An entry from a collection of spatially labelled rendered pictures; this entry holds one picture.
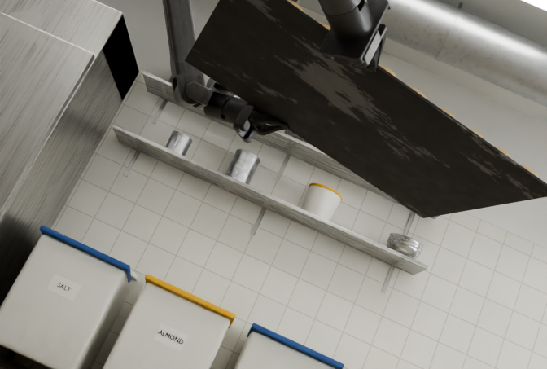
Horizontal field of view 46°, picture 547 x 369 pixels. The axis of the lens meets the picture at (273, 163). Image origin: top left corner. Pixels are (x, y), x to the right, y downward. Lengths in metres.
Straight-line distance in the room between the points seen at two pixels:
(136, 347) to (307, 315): 1.22
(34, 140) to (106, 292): 0.90
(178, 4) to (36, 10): 2.73
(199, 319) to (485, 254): 2.08
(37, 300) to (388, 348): 2.19
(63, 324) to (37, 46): 1.54
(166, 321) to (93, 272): 0.49
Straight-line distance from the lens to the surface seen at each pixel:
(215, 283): 4.32
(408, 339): 4.47
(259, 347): 3.64
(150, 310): 3.66
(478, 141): 1.04
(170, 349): 3.64
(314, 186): 4.24
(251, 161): 4.25
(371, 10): 0.92
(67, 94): 3.76
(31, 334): 3.77
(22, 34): 3.98
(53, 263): 3.78
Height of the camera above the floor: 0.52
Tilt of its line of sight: 17 degrees up
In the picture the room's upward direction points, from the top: 25 degrees clockwise
